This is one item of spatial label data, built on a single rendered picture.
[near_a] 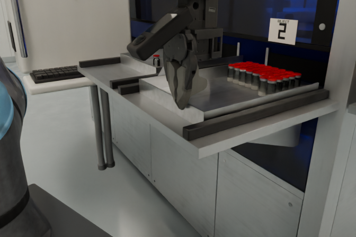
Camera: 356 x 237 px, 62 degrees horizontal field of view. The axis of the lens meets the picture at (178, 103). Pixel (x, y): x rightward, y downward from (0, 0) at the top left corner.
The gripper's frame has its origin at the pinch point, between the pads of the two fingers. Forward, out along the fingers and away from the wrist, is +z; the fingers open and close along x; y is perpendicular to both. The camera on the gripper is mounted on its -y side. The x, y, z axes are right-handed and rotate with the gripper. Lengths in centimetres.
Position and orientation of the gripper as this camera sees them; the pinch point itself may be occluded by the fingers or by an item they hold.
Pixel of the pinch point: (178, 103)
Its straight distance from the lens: 55.7
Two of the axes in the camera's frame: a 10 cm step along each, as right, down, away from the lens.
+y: 8.4, -1.9, 5.1
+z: 0.0, 9.4, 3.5
